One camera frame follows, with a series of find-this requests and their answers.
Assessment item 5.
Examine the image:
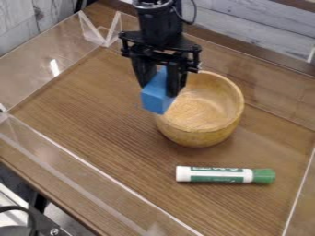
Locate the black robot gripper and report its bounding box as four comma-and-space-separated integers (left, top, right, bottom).
118, 0, 202, 98

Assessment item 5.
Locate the blue foam block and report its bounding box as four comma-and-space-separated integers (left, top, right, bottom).
141, 66, 175, 114

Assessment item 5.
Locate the brown wooden bowl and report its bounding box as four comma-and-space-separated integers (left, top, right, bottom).
155, 71, 245, 148

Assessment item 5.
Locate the green and white marker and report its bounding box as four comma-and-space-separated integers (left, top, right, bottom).
177, 166, 277, 184

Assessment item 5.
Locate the clear acrylic corner bracket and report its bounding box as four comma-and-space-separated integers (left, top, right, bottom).
79, 11, 122, 48

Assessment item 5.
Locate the black metal bracket with bolt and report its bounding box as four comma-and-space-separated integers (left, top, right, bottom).
33, 212, 73, 236

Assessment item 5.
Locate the black cable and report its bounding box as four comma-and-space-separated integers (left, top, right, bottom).
0, 205, 45, 236

